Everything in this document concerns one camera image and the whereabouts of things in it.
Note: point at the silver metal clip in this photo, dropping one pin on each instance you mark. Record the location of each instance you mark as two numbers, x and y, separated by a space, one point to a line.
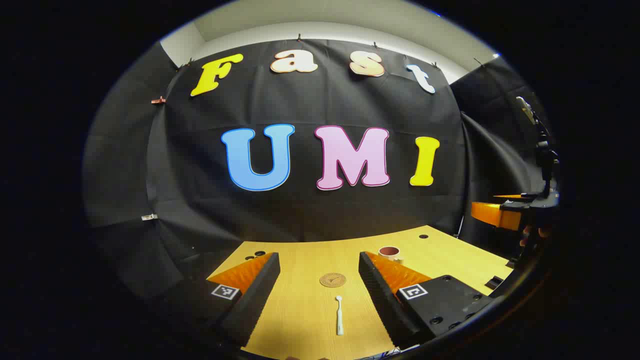
149 217

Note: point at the round brown coaster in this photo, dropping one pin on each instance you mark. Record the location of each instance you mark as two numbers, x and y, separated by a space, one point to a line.
333 280

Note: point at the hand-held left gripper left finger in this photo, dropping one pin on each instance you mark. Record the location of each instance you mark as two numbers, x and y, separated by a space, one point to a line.
255 300

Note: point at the small black block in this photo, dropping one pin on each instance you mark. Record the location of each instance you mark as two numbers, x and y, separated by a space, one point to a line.
494 282

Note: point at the black backdrop cloth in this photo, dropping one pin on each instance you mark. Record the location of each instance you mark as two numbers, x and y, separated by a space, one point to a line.
310 210

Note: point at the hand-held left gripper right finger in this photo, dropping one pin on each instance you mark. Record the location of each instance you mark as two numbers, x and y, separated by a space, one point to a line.
385 300

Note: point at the pale green toothbrush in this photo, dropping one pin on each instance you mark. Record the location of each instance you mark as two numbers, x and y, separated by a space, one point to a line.
340 317

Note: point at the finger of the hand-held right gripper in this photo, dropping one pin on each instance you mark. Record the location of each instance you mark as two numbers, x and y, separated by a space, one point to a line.
492 214

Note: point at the wooden desktop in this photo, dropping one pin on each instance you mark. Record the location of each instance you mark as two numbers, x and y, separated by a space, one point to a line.
300 310

